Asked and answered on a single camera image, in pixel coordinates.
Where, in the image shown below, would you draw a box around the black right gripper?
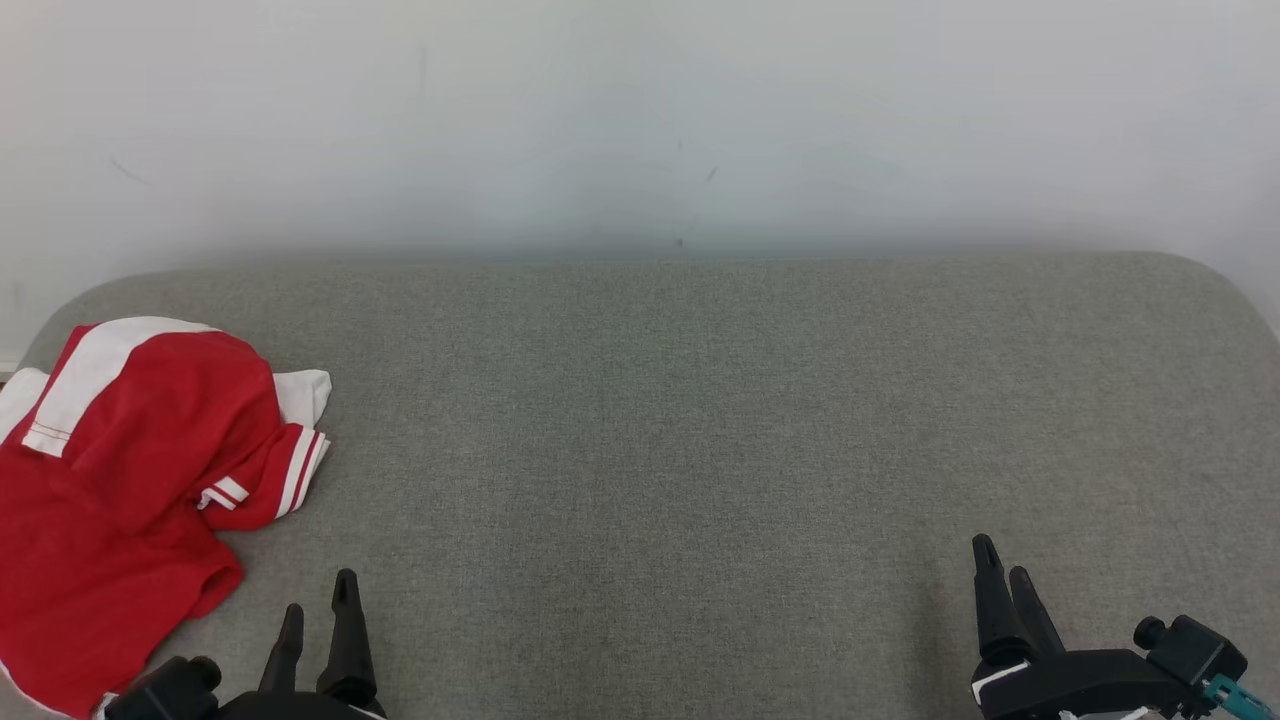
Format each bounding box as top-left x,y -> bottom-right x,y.
970,534 -> 1206,720

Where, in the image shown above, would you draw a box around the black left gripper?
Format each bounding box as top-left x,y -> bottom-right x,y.
215,569 -> 387,720

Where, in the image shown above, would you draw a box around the red shirt white sleeves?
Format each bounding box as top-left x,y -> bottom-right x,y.
0,368 -> 333,719

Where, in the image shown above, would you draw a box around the teal plug right camera cable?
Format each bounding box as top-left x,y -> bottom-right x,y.
1203,675 -> 1277,720

